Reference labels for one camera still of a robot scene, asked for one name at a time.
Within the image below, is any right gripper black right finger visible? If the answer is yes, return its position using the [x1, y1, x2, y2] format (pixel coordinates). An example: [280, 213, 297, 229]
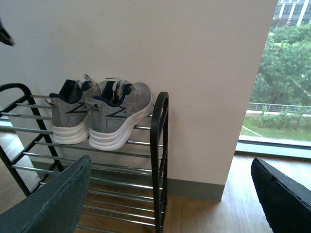
[251, 157, 311, 233]

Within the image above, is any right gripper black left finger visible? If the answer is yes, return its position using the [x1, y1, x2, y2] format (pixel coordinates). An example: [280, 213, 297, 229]
[0, 155, 91, 233]

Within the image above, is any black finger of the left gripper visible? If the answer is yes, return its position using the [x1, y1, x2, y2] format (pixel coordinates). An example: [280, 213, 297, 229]
[0, 21, 15, 46]

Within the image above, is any grey sneaker white sole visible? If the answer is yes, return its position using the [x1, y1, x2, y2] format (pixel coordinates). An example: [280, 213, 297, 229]
[46, 75, 105, 145]
[88, 78, 153, 151]

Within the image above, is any black metal shoe rack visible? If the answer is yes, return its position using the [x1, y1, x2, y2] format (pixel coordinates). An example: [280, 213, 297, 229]
[0, 83, 169, 233]

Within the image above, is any dark window frame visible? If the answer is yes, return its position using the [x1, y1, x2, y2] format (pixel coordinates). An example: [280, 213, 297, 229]
[235, 140, 311, 159]

